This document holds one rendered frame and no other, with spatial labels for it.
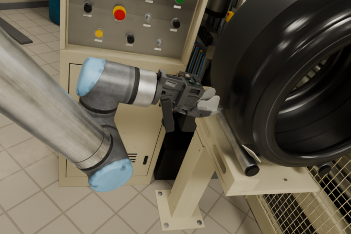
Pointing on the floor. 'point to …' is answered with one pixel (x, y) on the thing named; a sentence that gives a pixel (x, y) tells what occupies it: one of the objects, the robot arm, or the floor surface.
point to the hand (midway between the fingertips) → (217, 109)
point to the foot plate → (184, 223)
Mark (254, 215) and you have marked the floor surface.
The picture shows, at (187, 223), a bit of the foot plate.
